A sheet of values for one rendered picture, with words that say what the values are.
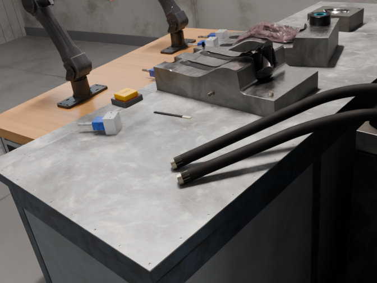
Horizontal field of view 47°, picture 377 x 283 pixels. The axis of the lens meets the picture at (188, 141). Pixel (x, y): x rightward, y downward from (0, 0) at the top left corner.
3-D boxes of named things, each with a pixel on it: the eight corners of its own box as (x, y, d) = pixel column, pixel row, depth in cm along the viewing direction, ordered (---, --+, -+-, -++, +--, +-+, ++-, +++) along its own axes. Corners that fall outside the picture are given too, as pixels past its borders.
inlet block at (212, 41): (185, 52, 182) (184, 40, 179) (191, 48, 186) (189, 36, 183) (214, 53, 176) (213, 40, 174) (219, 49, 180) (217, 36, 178)
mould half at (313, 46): (201, 63, 176) (198, 36, 171) (224, 43, 196) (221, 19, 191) (327, 67, 155) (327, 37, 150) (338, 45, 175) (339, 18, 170)
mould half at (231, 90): (156, 90, 157) (150, 54, 150) (202, 66, 172) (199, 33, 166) (274, 119, 125) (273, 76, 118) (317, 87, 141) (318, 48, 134)
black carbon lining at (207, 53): (177, 68, 153) (173, 42, 148) (206, 54, 163) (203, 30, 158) (258, 85, 131) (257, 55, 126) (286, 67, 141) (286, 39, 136)
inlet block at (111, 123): (77, 135, 132) (72, 119, 129) (83, 127, 136) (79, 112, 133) (116, 134, 129) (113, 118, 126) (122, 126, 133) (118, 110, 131)
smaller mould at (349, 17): (307, 28, 200) (307, 13, 197) (322, 20, 209) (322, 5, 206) (348, 32, 188) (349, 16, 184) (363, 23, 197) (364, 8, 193)
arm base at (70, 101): (104, 68, 161) (91, 66, 165) (63, 88, 147) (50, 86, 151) (109, 88, 165) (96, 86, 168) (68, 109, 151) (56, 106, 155)
